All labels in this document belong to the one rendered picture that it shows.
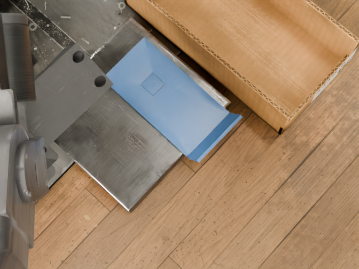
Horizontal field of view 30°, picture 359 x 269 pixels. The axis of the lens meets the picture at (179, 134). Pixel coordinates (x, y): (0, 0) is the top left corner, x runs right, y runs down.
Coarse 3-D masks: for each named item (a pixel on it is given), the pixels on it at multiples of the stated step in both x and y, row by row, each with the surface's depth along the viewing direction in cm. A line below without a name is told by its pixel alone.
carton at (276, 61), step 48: (144, 0) 75; (192, 0) 81; (240, 0) 81; (288, 0) 76; (192, 48) 76; (240, 48) 80; (288, 48) 79; (336, 48) 77; (240, 96) 77; (288, 96) 78
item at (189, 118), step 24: (144, 48) 78; (120, 72) 77; (144, 72) 77; (168, 72) 77; (144, 96) 76; (168, 96) 76; (192, 96) 76; (168, 120) 76; (192, 120) 75; (216, 120) 75; (192, 144) 75
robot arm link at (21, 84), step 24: (0, 24) 42; (24, 24) 44; (0, 48) 42; (24, 48) 44; (0, 72) 41; (24, 72) 44; (0, 96) 41; (24, 96) 44; (0, 120) 41; (24, 144) 38; (24, 168) 37; (24, 192) 37; (48, 192) 42
